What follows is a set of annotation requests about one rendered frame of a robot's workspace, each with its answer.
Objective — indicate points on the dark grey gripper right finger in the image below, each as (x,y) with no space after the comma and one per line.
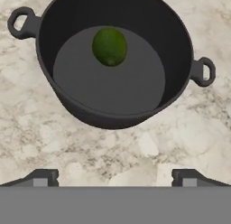
(186,176)

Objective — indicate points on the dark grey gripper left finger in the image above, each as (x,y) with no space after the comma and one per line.
(45,176)

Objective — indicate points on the green lime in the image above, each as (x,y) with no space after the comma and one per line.
(109,47)

